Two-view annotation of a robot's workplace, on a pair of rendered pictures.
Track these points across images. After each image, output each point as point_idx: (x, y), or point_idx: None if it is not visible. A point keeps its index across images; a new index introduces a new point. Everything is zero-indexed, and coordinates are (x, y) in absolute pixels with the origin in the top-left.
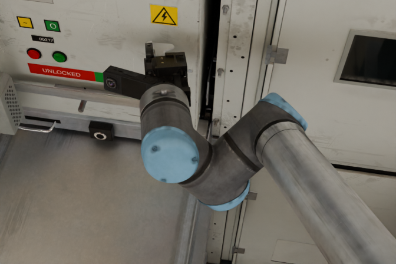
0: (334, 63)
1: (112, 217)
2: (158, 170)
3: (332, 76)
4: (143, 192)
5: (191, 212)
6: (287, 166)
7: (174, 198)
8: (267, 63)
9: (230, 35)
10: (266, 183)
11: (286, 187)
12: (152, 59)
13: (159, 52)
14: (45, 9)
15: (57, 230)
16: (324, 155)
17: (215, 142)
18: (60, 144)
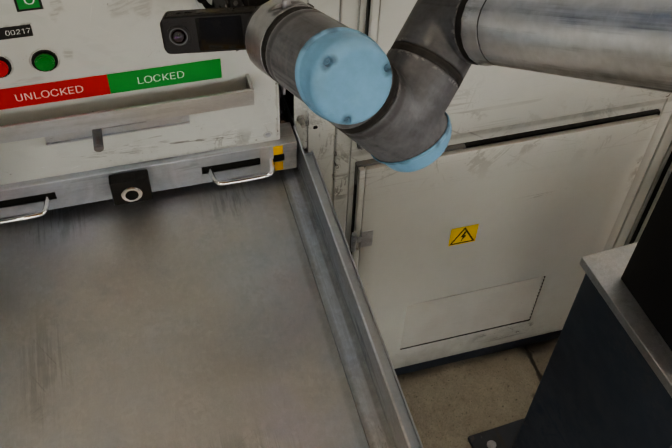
0: None
1: (204, 304)
2: (338, 100)
3: None
4: (234, 254)
5: (320, 255)
6: (542, 13)
7: (284, 247)
8: None
9: None
10: (385, 207)
11: (556, 38)
12: None
13: None
14: None
15: (123, 352)
16: (463, 127)
17: None
18: (65, 233)
